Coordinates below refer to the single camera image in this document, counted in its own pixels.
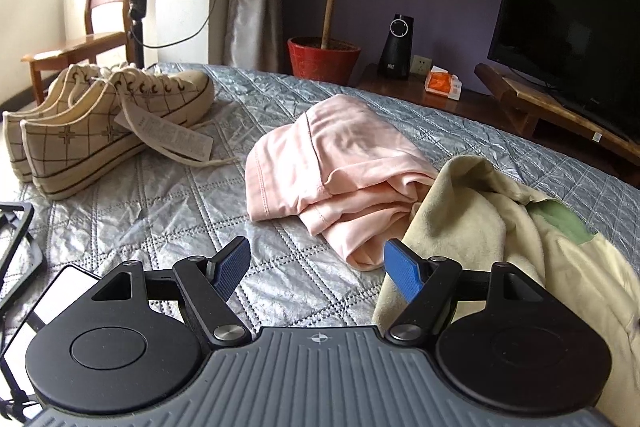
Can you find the black flat television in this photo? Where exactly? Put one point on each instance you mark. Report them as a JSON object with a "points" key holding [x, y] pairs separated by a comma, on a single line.
{"points": [[575, 17]]}

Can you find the black tabletop speaker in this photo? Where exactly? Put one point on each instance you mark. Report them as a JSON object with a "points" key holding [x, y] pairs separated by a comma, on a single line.
{"points": [[396, 44]]}

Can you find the black phone holder frame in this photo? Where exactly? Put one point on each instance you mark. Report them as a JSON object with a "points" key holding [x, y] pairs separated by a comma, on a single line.
{"points": [[30, 247]]}

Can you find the orange tissue box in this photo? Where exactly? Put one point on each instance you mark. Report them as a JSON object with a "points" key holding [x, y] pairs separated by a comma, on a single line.
{"points": [[442, 84]]}

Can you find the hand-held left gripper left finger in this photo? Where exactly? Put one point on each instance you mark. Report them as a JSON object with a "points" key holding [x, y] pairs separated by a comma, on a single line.
{"points": [[232, 269]]}

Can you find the wooden television stand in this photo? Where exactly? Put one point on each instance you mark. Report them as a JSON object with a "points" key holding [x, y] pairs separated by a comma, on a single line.
{"points": [[520, 99]]}

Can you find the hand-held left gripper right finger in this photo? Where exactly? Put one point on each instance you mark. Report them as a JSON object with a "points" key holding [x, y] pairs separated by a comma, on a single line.
{"points": [[405, 269]]}

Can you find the silver quilted bedspread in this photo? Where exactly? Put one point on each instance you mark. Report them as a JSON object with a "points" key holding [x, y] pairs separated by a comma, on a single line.
{"points": [[175, 217]]}

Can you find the white wall socket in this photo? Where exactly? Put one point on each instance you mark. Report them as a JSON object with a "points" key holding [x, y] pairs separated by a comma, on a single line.
{"points": [[421, 65]]}

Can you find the black smartphone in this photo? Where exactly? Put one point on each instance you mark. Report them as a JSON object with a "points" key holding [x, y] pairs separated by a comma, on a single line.
{"points": [[60, 297]]}

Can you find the white paper shoe tag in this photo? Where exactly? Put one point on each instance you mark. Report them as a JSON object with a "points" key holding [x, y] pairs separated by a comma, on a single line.
{"points": [[170, 137]]}

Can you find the cream checked canvas sneaker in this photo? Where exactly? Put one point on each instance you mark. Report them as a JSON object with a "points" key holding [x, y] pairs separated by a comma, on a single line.
{"points": [[30, 107], [100, 142]]}

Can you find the dark low wooden table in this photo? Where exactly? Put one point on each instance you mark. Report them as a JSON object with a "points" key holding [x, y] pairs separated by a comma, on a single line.
{"points": [[400, 89]]}

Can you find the pale green fleece garment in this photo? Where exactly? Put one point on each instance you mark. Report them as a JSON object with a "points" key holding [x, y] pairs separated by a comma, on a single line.
{"points": [[500, 227]]}

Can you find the pink garment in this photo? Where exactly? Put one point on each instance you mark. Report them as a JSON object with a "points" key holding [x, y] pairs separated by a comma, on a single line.
{"points": [[340, 157]]}

